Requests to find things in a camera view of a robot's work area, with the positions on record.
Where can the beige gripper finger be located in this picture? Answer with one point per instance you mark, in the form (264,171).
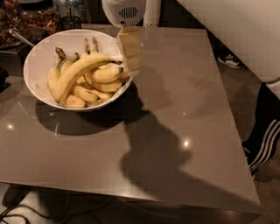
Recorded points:
(129,41)

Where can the bottom middle yellow banana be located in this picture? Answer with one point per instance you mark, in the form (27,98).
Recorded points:
(84,94)

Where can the lower curved yellow banana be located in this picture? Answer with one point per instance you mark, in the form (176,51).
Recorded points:
(104,87)

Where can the glass jar of snacks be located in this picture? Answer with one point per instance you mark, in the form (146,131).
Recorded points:
(12,16)

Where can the far right yellow banana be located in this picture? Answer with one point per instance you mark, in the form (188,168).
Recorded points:
(124,76)

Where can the white bowl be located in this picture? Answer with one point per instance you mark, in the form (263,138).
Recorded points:
(42,58)

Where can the metal spoon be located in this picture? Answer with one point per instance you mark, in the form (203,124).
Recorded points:
(15,33)

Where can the large top yellow banana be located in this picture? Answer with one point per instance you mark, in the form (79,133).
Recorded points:
(85,64)

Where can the black striped trouser leg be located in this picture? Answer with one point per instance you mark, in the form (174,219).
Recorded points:
(261,145)

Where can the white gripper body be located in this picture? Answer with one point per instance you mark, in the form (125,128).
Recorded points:
(124,13)

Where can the black white sneaker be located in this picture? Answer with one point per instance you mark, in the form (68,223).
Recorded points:
(230,61)

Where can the bottom left yellow banana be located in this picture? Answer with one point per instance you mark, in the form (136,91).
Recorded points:
(73,102)

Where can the middle right yellow banana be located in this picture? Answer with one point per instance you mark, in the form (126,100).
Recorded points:
(106,75)

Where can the white cylinder post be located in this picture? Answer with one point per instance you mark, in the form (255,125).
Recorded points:
(152,13)

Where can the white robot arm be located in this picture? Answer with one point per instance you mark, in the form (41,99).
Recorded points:
(248,28)

